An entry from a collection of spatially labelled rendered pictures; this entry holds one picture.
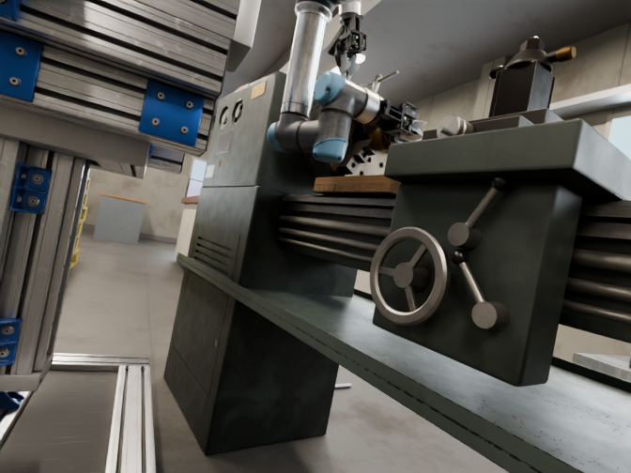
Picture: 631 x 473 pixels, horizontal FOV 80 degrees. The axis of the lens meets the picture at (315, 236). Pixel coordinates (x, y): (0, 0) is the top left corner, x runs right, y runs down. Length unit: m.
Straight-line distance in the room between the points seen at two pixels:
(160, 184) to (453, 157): 8.83
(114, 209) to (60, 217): 6.59
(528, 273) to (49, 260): 0.83
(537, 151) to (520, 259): 0.14
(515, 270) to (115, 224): 7.20
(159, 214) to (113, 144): 8.48
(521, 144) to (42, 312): 0.88
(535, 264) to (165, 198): 8.93
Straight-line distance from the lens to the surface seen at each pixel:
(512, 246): 0.56
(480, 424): 0.54
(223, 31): 0.70
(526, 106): 0.79
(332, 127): 0.87
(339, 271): 1.40
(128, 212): 7.47
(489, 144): 0.56
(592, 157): 0.55
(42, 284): 0.91
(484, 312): 0.54
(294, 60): 1.01
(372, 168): 1.26
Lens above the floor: 0.73
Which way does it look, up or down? level
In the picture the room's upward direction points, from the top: 11 degrees clockwise
